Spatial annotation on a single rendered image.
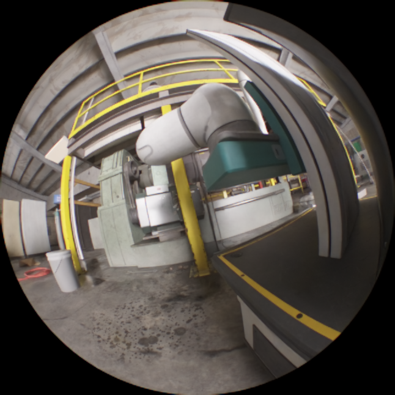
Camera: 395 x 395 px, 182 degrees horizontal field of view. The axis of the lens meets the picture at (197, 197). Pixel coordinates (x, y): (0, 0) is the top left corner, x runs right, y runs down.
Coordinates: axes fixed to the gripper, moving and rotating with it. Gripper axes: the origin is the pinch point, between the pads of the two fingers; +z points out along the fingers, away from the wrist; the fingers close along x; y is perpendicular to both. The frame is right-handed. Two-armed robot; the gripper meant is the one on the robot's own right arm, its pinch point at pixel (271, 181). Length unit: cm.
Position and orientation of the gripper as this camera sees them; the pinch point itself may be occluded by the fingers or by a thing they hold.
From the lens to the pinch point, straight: 78.6
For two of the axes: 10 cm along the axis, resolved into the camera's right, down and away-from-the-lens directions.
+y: 1.5, -1.6, -9.8
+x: 9.6, -2.2, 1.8
